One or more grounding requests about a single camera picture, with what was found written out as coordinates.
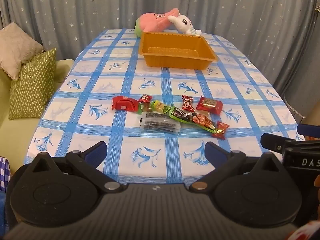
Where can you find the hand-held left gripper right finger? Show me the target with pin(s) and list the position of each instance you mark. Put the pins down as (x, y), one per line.
(212, 151)

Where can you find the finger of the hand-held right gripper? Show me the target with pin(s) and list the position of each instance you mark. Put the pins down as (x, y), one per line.
(310, 130)
(271, 141)

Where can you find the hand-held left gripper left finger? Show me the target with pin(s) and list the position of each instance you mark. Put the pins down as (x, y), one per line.
(96, 151)

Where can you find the red gold foil candy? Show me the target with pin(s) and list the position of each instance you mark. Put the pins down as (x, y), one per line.
(221, 130)

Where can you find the long green sausage packet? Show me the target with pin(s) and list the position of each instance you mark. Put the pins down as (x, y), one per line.
(195, 118)

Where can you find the red gold label snack packet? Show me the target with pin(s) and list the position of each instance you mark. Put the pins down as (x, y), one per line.
(209, 105)

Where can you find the red patterned candy wrapper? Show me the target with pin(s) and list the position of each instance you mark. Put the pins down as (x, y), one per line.
(188, 103)

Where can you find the red pillow snack packet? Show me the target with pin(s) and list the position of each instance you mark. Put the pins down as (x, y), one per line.
(123, 104)

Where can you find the clear packet of dark strips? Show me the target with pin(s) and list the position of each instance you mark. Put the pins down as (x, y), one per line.
(157, 122)

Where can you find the clear brown candy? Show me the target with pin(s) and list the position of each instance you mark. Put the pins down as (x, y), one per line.
(147, 108)

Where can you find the green yellow candy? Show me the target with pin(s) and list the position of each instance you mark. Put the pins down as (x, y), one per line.
(160, 106)

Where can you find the small red twisted candy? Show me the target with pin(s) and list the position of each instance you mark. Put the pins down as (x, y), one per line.
(145, 98)

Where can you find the orange plastic tray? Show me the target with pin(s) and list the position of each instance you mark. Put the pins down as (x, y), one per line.
(175, 52)

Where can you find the person's right hand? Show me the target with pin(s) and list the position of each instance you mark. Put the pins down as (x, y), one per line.
(317, 183)

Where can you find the lace trimmed grey curtain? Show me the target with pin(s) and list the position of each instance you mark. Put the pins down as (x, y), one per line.
(307, 92)

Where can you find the blue checked tablecloth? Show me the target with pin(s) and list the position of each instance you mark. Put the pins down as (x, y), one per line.
(112, 80)

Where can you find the red white printed cloth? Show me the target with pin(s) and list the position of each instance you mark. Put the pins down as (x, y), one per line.
(305, 231)

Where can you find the light green sofa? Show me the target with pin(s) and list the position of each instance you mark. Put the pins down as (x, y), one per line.
(15, 135)

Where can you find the green zigzag cushion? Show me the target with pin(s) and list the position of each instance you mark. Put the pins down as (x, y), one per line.
(32, 87)

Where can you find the purple checked cloth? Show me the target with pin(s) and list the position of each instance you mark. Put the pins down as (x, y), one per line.
(3, 172)

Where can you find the white rabbit plush toy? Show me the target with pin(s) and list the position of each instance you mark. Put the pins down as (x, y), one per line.
(183, 23)

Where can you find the beige cushion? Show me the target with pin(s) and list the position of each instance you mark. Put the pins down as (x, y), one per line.
(17, 45)

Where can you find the pink plush toy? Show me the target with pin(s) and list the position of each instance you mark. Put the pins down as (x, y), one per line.
(152, 21)

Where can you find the grey star print curtain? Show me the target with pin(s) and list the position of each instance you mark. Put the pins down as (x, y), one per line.
(100, 5)

